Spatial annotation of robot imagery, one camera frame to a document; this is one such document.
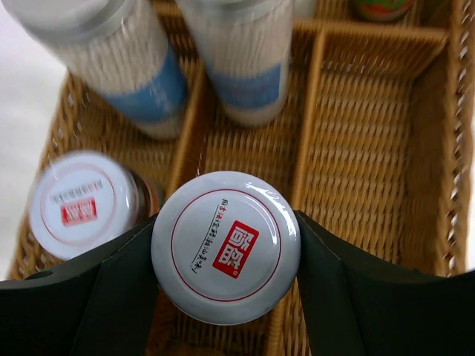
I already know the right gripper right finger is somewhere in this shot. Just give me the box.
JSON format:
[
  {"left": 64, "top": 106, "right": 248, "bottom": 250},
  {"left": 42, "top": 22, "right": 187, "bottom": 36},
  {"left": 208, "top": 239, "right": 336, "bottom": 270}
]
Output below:
[{"left": 296, "top": 212, "right": 474, "bottom": 355}]

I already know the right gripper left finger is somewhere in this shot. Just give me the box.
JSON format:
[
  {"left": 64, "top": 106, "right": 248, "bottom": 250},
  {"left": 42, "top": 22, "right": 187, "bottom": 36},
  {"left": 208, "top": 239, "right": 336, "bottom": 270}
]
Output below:
[{"left": 1, "top": 217, "right": 159, "bottom": 355}]

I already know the spice jar white lid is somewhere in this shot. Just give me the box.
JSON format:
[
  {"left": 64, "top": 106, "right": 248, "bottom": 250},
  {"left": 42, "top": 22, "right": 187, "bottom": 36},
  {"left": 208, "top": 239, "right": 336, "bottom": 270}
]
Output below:
[
  {"left": 28, "top": 149, "right": 166, "bottom": 260},
  {"left": 151, "top": 171, "right": 301, "bottom": 326}
]

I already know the tall blue-label shaker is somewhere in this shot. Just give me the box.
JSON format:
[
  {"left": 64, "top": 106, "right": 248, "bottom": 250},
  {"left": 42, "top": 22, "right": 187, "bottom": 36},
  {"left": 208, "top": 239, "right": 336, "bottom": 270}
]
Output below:
[
  {"left": 177, "top": 0, "right": 294, "bottom": 127},
  {"left": 3, "top": 1, "right": 188, "bottom": 139}
]

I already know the red sauce bottle yellow cap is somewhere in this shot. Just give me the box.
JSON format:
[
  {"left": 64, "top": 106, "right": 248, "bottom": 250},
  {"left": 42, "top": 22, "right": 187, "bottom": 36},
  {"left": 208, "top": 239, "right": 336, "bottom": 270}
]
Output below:
[{"left": 349, "top": 0, "right": 415, "bottom": 22}]

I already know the brown wicker divided basket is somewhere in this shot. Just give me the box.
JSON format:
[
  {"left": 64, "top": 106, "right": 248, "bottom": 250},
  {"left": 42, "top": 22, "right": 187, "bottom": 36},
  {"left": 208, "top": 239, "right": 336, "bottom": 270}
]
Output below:
[{"left": 7, "top": 0, "right": 475, "bottom": 356}]

